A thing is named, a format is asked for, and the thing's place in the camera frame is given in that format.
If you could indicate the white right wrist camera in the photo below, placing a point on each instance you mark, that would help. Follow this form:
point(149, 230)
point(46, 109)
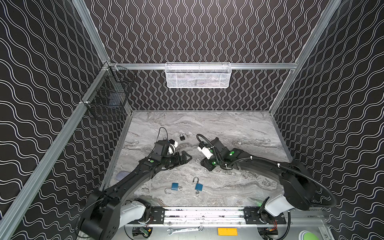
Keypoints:
point(205, 151)

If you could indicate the green round button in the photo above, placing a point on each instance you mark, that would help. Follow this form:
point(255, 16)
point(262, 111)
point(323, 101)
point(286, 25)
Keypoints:
point(306, 235)

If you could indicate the yellow label plate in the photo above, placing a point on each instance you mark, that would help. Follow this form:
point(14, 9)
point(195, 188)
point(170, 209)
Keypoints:
point(227, 232)

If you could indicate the blue padlock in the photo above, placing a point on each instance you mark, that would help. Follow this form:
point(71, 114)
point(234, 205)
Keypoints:
point(198, 186)
point(174, 187)

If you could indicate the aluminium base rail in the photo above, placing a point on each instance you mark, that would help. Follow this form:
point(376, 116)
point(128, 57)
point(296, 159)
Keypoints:
point(204, 214)

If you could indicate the blue padlock left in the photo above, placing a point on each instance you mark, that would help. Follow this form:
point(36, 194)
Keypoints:
point(174, 187)

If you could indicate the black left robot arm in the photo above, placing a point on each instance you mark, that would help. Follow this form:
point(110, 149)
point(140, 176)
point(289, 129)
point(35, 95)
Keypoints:
point(115, 197)

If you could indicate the white wire mesh basket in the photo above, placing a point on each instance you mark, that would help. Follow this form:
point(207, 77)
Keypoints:
point(194, 75)

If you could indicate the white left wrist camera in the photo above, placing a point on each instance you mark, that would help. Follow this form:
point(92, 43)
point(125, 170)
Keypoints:
point(172, 145)

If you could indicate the silver open-end wrench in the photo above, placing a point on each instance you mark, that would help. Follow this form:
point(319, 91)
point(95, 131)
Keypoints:
point(172, 231)

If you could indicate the blue padlock right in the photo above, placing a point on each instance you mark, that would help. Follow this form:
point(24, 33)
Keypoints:
point(198, 186)

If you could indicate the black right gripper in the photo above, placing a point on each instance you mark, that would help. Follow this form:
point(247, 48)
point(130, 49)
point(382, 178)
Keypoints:
point(208, 162)

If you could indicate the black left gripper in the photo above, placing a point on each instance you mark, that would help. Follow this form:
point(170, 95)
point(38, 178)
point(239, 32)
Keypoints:
point(175, 160)

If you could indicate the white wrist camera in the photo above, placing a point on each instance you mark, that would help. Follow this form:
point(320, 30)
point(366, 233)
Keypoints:
point(172, 145)
point(205, 151)

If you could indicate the grey cloth pad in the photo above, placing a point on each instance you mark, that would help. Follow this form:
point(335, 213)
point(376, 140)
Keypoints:
point(121, 175)

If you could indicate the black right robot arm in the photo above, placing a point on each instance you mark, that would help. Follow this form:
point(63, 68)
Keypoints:
point(298, 190)

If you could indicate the black wire mesh basket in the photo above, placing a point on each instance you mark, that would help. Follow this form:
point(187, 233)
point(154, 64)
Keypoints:
point(109, 101)

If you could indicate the dark padlock with keyring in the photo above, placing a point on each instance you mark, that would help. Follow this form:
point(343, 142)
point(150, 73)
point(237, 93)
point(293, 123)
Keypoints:
point(183, 137)

